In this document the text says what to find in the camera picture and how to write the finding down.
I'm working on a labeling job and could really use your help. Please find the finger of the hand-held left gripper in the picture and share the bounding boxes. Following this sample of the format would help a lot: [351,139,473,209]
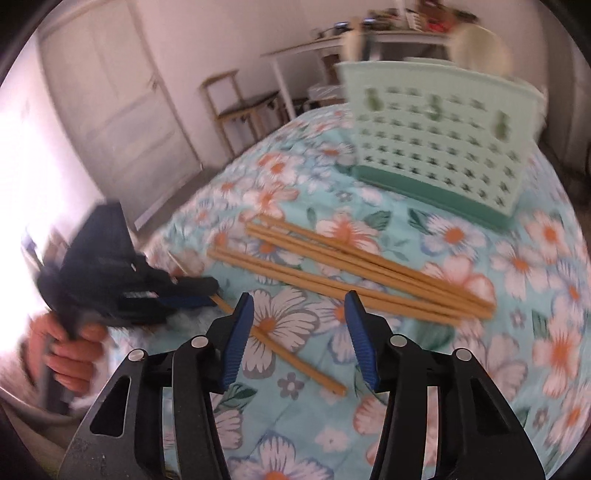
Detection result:
[154,276,219,298]
[157,295,216,311]

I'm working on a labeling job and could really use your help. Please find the person's left hand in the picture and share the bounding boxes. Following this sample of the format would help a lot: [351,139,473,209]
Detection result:
[28,311,110,393]

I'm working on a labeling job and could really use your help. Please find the mint green utensil holder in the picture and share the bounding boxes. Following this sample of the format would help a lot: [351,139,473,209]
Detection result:
[335,58,548,232]

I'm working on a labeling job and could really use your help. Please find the white plastic spoon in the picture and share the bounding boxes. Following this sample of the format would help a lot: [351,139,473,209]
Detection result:
[342,28,365,63]
[450,23,513,77]

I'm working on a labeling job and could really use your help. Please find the wooden chair with dark seat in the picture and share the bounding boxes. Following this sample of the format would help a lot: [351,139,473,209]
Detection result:
[201,69,282,158]

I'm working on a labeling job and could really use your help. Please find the floral blue tablecloth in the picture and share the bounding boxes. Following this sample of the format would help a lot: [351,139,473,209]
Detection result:
[111,99,591,480]

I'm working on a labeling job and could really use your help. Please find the single wooden chopstick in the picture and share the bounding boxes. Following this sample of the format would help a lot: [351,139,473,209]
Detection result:
[168,254,348,397]

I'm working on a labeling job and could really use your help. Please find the white side table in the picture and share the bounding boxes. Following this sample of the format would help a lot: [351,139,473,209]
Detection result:
[261,28,462,121]

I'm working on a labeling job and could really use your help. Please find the bundle of wooden chopsticks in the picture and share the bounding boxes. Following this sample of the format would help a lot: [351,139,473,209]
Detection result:
[206,213,496,328]

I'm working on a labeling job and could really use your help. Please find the white panel door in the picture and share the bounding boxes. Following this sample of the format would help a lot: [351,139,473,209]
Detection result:
[39,0,204,232]

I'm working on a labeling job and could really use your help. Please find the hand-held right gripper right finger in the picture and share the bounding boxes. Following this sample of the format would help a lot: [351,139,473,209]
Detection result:
[345,291,525,480]

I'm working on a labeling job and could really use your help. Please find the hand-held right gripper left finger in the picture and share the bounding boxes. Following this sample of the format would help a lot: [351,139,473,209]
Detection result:
[74,292,256,480]

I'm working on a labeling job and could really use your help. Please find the person's left forearm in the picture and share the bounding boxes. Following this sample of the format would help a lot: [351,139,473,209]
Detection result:
[0,314,38,402]

